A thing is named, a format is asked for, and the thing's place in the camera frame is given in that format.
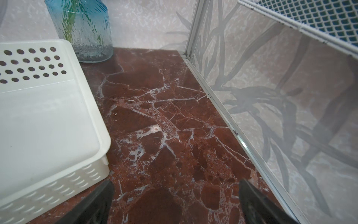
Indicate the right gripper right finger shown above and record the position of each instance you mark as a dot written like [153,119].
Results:
[258,209]

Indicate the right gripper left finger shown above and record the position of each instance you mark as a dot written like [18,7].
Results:
[94,209]

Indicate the white wire mesh basket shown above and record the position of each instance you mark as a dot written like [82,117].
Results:
[334,23]

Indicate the white plastic fruit basket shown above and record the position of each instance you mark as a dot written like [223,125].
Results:
[53,138]

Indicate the blue glass vase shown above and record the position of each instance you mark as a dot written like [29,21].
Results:
[86,25]

